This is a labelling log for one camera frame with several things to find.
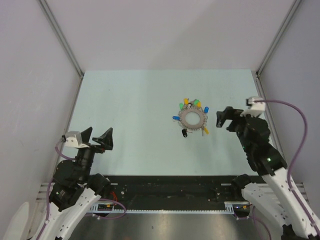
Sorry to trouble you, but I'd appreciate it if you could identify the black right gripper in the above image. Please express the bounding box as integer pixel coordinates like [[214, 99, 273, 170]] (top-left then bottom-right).
[[215, 106, 256, 152]]

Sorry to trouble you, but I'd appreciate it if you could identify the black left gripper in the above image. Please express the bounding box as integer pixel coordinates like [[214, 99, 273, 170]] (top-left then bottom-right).
[[75, 126, 113, 181]]

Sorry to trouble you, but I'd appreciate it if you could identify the metal keyring with coloured tags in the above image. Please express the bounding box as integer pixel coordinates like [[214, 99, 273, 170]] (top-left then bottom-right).
[[172, 98, 209, 138]]

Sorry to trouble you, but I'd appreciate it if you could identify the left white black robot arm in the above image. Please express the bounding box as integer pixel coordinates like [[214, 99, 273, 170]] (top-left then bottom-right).
[[32, 127, 114, 240]]

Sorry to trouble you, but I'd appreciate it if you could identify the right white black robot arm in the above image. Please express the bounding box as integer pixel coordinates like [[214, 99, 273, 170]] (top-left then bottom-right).
[[216, 106, 320, 240]]

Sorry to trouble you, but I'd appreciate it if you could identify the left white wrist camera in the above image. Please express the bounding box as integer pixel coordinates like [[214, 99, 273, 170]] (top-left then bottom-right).
[[62, 131, 89, 149]]

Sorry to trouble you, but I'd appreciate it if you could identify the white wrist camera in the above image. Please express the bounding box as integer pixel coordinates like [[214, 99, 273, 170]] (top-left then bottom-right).
[[240, 96, 266, 118], [62, 131, 89, 149]]

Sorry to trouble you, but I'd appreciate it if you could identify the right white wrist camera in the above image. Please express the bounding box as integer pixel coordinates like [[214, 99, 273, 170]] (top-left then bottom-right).
[[240, 96, 266, 118]]

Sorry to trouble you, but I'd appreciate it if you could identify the aluminium frame post right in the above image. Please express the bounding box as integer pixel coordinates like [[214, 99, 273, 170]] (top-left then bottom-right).
[[254, 0, 303, 76]]

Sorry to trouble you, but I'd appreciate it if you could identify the aluminium frame post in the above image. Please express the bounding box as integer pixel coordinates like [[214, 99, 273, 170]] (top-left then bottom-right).
[[254, 0, 303, 76], [37, 0, 85, 77]]

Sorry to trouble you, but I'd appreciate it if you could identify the white slotted cable duct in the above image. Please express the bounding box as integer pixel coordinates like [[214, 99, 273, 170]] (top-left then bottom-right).
[[87, 203, 235, 215]]

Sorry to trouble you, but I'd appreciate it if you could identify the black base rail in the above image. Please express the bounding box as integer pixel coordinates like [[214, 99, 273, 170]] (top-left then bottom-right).
[[102, 174, 263, 209]]

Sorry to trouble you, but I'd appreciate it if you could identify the aluminium frame post left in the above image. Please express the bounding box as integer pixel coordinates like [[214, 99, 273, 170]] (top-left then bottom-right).
[[37, 0, 85, 77]]

